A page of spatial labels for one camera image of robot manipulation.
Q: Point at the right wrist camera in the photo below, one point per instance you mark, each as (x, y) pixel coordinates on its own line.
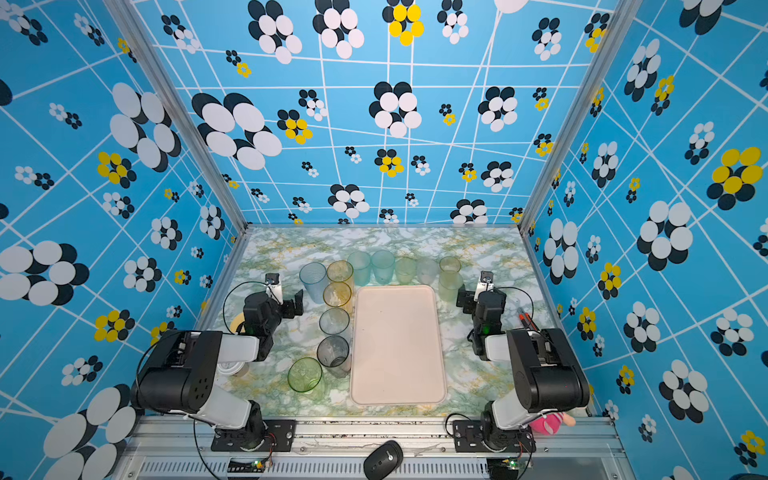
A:
(484, 284)

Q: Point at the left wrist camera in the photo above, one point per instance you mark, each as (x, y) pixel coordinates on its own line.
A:
(273, 287)

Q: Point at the teal cup left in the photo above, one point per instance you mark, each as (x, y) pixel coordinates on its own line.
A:
(362, 266)

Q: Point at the pink plush doll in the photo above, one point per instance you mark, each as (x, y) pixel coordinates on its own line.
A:
(551, 423)

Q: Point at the amber cup front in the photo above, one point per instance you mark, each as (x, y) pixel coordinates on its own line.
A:
(339, 295)

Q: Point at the dark smoky cup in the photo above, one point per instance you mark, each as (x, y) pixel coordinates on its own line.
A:
(333, 353)

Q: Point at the blue-grey translucent cup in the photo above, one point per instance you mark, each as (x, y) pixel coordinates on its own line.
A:
(315, 280)

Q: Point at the teal cup right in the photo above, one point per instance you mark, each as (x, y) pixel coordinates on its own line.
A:
(383, 264)

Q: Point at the green translucent cup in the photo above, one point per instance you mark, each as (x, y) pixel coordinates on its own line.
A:
(305, 375)

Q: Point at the grey-blue clear cup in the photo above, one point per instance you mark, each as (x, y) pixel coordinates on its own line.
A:
(335, 322)

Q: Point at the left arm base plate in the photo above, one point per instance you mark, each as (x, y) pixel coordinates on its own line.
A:
(271, 436)

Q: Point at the black computer mouse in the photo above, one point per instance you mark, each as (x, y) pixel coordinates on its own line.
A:
(383, 461)

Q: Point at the amber cup back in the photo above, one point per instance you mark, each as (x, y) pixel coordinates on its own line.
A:
(341, 271)

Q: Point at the light green cup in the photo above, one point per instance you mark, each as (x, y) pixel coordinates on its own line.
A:
(405, 270)

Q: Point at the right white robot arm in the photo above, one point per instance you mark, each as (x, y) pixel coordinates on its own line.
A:
(548, 381)

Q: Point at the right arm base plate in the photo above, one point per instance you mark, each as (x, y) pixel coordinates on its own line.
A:
(473, 436)

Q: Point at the pale green tall cup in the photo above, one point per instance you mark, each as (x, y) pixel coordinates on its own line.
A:
(449, 285)

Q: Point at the red black utility knife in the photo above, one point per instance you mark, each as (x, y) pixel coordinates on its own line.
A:
(527, 322)

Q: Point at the teal cup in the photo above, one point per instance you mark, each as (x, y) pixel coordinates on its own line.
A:
(383, 264)
(362, 266)

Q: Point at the beige plastic tray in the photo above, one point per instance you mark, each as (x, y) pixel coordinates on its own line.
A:
(397, 354)

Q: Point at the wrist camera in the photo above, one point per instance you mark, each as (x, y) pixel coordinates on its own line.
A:
(273, 287)
(484, 284)

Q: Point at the aluminium front frame rail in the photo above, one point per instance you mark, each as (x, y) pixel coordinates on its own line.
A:
(336, 448)

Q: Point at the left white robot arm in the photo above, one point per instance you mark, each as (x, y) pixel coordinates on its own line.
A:
(177, 376)

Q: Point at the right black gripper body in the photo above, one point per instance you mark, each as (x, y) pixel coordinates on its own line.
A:
(471, 301)

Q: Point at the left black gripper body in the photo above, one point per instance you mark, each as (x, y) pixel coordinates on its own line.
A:
(288, 306)

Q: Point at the small amber cup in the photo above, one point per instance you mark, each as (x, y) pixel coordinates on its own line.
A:
(450, 264)

